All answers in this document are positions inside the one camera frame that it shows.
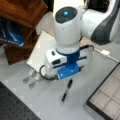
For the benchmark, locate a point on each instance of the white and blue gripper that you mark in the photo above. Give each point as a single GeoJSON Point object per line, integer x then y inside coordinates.
{"type": "Point", "coordinates": [64, 65]}

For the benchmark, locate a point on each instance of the black pen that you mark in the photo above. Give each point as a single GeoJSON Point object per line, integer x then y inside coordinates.
{"type": "Point", "coordinates": [66, 91]}

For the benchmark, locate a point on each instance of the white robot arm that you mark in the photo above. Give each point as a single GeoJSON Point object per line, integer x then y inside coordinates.
{"type": "Point", "coordinates": [73, 23]}

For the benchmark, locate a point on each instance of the white spiral notebook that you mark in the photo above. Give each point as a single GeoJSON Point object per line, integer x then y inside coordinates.
{"type": "Point", "coordinates": [37, 57]}

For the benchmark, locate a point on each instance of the metal binder clip stand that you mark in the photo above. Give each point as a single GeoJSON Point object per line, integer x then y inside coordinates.
{"type": "Point", "coordinates": [33, 78]}

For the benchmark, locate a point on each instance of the black and silver drawer box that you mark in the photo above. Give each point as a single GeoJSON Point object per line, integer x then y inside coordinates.
{"type": "Point", "coordinates": [104, 102]}

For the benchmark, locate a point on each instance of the blue book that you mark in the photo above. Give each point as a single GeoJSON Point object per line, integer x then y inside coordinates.
{"type": "Point", "coordinates": [10, 33]}

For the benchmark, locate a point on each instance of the brown wooden shelf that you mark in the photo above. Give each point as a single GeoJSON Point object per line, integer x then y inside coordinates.
{"type": "Point", "coordinates": [27, 14]}

